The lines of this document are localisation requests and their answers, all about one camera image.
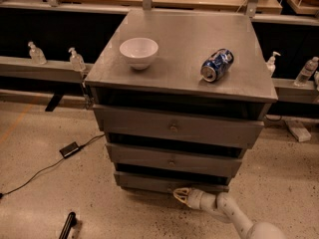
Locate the white pump bottle right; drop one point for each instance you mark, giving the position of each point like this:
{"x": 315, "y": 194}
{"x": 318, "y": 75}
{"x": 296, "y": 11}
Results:
{"x": 271, "y": 63}

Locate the crushed blue soda can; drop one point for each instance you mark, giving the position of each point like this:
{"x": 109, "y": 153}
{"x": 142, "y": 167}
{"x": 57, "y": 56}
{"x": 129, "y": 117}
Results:
{"x": 216, "y": 65}

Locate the grey drawer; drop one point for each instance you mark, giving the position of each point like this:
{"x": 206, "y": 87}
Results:
{"x": 160, "y": 184}
{"x": 173, "y": 160}
{"x": 238, "y": 133}

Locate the grey middle drawer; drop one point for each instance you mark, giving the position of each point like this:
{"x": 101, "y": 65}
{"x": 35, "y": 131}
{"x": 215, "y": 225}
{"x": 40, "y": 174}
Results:
{"x": 173, "y": 160}

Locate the grey bottom drawer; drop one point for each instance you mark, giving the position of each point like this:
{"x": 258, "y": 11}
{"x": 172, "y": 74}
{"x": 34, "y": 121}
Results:
{"x": 160, "y": 184}

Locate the clear pump bottle far left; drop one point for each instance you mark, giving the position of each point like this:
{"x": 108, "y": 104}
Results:
{"x": 36, "y": 54}

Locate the grey metal shelf rail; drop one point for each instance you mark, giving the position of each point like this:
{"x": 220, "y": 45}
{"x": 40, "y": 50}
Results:
{"x": 57, "y": 71}

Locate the black power adapter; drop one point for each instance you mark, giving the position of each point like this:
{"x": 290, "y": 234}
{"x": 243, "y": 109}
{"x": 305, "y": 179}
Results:
{"x": 69, "y": 150}

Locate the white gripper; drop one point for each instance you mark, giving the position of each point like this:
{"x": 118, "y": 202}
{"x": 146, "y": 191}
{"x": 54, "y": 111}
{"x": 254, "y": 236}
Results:
{"x": 195, "y": 198}

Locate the white block on floor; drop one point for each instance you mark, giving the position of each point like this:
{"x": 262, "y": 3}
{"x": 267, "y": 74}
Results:
{"x": 298, "y": 130}

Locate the white ceramic bowl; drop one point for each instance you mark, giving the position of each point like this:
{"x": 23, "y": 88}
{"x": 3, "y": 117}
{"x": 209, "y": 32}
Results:
{"x": 139, "y": 53}

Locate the clear pump bottle near cabinet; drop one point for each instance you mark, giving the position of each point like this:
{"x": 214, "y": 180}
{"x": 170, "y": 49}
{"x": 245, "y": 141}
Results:
{"x": 77, "y": 60}

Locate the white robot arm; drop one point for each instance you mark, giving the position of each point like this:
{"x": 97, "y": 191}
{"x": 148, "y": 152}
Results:
{"x": 224, "y": 208}

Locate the black cylindrical object on floor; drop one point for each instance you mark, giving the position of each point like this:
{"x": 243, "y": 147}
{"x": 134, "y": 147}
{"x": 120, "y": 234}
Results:
{"x": 70, "y": 222}

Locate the clear plastic water bottle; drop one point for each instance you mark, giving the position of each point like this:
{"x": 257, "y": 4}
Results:
{"x": 306, "y": 72}

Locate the grey top drawer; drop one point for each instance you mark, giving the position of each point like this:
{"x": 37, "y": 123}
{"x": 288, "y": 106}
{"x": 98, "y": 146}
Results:
{"x": 238, "y": 133}

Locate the grey wooden drawer cabinet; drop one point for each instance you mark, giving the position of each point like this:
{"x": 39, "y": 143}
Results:
{"x": 173, "y": 83}

